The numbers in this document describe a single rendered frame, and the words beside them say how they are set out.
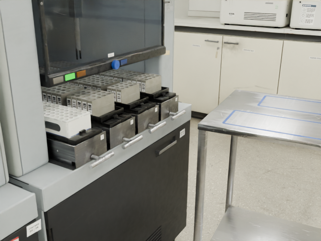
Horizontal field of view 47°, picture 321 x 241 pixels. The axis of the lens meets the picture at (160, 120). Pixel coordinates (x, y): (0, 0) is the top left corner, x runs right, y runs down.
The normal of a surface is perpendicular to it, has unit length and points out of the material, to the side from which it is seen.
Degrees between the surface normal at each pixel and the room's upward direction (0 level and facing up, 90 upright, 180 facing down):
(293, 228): 0
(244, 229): 0
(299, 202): 0
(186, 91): 90
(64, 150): 90
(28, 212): 90
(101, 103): 90
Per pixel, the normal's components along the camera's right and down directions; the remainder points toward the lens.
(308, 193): 0.00, -0.94
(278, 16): -0.55, 0.28
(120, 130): 0.85, 0.18
